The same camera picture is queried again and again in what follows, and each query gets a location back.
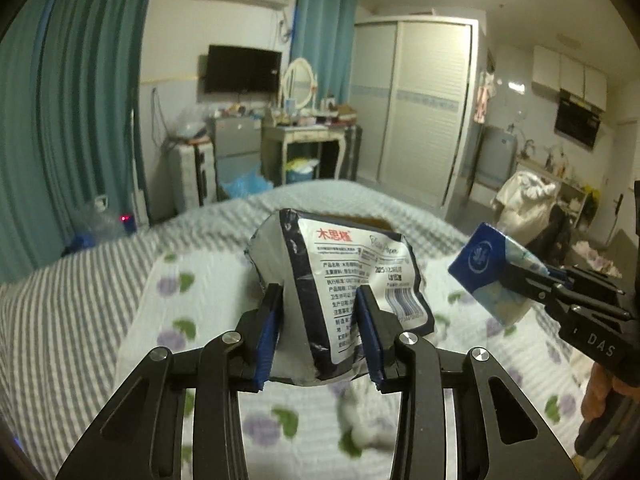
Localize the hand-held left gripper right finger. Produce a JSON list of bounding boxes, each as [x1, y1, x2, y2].
[[352, 285, 586, 480]]

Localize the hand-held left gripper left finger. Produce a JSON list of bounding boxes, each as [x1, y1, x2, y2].
[[55, 282, 286, 480]]

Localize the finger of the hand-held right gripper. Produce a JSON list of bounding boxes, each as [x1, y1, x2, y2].
[[500, 260, 632, 322], [546, 265, 627, 298]]

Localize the blue tissue pack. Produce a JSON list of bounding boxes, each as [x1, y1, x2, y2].
[[447, 222, 551, 336]]

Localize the white dark-edged tissue pack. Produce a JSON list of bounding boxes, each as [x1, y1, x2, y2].
[[243, 207, 437, 386]]

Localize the person's right hand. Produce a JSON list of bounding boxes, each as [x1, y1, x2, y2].
[[581, 364, 640, 442]]

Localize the floral pillow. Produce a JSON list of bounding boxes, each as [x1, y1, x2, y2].
[[114, 249, 593, 480]]

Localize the pile of white clothes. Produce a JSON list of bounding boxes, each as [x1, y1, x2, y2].
[[492, 170, 562, 246]]

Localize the blue plastic bag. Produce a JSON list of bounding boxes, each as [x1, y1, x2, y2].
[[220, 172, 275, 200]]

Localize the black range hood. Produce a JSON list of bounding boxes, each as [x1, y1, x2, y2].
[[554, 89, 605, 150]]

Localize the white suitcase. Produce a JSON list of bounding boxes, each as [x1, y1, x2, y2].
[[169, 141, 219, 208]]

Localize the grey mini fridge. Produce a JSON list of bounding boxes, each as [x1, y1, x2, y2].
[[209, 116, 265, 201]]

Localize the cream dressing table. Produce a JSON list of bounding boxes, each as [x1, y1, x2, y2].
[[261, 122, 351, 185]]

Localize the large clear water bottle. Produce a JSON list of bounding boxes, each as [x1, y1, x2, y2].
[[75, 199, 126, 248]]

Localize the striped bed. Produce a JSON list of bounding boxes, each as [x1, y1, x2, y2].
[[0, 180, 506, 480]]

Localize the clear plastic bag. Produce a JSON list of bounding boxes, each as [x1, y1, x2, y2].
[[172, 105, 211, 142]]

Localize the white sliding-door wardrobe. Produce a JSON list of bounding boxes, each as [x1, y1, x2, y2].
[[347, 16, 480, 207]]

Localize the white oval mirror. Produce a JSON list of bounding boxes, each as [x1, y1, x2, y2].
[[280, 57, 320, 111]]

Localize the teal curtain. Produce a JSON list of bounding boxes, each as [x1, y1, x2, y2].
[[0, 0, 161, 286]]

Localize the blue window curtain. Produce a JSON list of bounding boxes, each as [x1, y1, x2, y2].
[[290, 0, 360, 111]]

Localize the white wall cabinets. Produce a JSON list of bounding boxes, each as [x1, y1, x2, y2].
[[531, 45, 608, 111]]

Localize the black wall television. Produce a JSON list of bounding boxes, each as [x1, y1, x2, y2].
[[204, 44, 283, 96]]

